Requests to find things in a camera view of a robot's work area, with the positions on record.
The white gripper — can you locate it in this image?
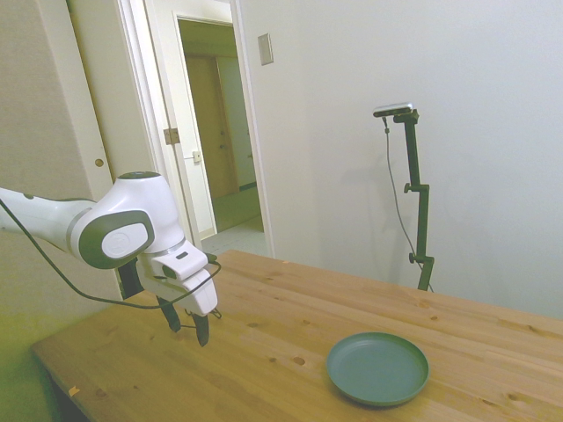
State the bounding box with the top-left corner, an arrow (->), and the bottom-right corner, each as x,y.
143,258 -> 220,348

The teal round plate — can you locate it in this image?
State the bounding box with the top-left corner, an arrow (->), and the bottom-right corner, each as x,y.
325,331 -> 430,407

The black speaker box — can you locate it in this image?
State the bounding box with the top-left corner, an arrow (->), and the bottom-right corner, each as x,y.
117,261 -> 144,301

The brown hallway door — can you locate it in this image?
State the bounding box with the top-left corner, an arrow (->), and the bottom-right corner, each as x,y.
184,55 -> 241,194

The white closet door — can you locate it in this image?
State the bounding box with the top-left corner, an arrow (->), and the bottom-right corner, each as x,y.
68,0 -> 166,203

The white open door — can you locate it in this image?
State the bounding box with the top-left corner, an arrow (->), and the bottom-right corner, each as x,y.
147,0 -> 219,247

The beige fabric partition panel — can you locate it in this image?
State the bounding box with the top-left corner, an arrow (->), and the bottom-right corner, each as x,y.
0,0 -> 124,422

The black wire plate stand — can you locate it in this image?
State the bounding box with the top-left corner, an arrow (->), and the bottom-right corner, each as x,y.
179,307 -> 223,331

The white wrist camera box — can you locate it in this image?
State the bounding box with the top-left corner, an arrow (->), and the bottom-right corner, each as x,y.
150,250 -> 210,282

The white door frame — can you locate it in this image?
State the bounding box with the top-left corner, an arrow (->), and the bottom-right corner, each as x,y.
116,0 -> 276,260

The black camera stand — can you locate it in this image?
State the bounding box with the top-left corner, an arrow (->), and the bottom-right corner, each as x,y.
403,109 -> 436,292

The grey wall switch plate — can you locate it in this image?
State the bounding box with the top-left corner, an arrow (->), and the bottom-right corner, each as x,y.
257,33 -> 274,67

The silver exterior camera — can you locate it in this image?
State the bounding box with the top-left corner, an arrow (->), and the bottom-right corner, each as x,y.
372,101 -> 415,119

